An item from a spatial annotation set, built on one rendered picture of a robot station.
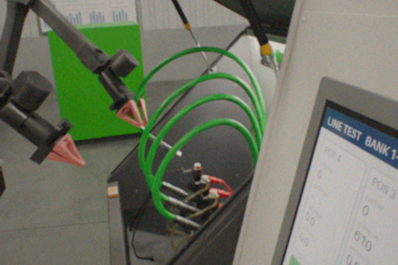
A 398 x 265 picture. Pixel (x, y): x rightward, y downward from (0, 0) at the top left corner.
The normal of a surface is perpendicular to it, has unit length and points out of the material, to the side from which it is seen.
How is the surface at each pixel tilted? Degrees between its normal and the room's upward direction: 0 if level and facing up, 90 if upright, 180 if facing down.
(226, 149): 90
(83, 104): 90
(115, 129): 90
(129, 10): 90
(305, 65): 76
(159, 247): 0
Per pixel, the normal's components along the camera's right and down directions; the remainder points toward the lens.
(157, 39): 0.11, 0.30
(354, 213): -0.95, -0.11
